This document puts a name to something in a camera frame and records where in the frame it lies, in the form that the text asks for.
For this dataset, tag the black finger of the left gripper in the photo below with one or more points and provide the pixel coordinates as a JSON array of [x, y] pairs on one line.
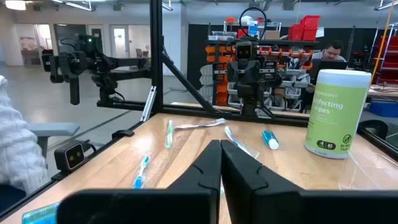
[[236, 73], [253, 73]]

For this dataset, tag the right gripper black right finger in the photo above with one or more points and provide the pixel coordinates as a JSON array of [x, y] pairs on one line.
[[242, 186]]

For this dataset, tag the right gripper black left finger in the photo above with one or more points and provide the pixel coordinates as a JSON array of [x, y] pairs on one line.
[[202, 174]]

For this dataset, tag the blue white toothbrush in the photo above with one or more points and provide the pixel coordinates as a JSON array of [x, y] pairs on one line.
[[140, 174], [239, 142]]

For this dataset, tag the light green toothbrush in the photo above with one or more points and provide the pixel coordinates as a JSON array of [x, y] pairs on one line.
[[169, 133]]

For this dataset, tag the teal mouthwash bottle white cap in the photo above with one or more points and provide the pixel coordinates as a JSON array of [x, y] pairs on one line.
[[40, 214], [270, 139]]

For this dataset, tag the clear acrylic organizer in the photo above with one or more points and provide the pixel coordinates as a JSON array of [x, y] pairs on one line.
[[370, 174]]

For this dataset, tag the black background robot arm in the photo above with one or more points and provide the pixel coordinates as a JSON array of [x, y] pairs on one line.
[[93, 62]]

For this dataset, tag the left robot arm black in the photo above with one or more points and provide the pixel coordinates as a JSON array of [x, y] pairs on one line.
[[248, 102]]

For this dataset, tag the shelf rack with orange bins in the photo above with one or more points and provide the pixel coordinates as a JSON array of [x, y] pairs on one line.
[[214, 49]]

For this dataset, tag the cardboard box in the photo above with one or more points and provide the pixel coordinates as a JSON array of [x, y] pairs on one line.
[[272, 35]]

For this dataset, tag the red plastic bin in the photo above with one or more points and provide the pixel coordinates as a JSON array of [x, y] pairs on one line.
[[295, 32], [310, 34], [310, 21]]

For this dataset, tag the black laptop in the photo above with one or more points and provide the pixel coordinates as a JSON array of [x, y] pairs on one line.
[[329, 70]]

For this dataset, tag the person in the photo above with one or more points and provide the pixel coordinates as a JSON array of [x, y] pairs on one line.
[[329, 51], [18, 140]]

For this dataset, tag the white round cup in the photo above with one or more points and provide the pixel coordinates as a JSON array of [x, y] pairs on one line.
[[337, 118]]

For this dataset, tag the blue plastic bin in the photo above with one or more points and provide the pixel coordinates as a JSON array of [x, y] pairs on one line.
[[384, 109]]

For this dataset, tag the red rolling ladder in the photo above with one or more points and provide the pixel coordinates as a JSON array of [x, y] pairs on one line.
[[388, 62]]

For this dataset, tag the grey chair armrest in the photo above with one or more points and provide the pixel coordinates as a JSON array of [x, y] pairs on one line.
[[53, 129]]

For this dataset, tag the ceiling light panel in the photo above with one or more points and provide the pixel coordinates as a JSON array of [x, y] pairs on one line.
[[15, 4]]

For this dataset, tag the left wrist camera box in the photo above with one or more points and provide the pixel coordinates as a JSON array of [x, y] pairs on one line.
[[244, 51]]

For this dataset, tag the silver metal bracket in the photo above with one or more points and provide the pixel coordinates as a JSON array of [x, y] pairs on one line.
[[148, 104]]

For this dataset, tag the black frame clamp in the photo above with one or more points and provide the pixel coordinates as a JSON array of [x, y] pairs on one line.
[[122, 133]]

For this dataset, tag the black table-level camera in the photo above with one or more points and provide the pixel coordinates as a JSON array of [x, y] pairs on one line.
[[70, 156]]

